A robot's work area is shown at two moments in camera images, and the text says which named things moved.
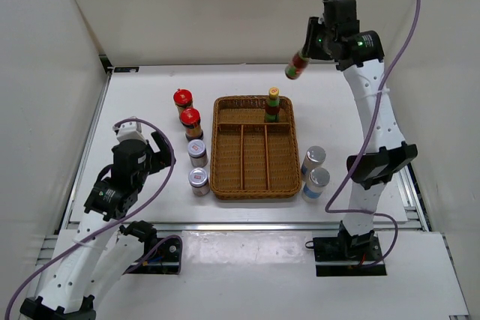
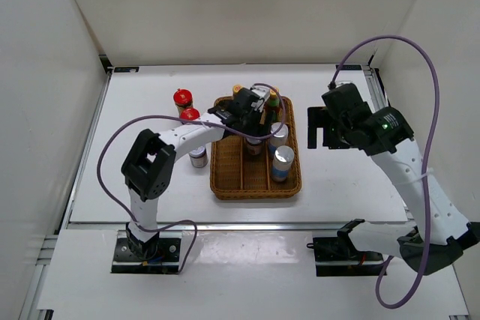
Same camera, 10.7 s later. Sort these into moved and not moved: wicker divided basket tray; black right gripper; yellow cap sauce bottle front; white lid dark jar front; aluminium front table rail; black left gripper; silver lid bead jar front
Moved: black right gripper; yellow cap sauce bottle front; white lid dark jar front; black left gripper; silver lid bead jar front
Not moved: aluminium front table rail; wicker divided basket tray
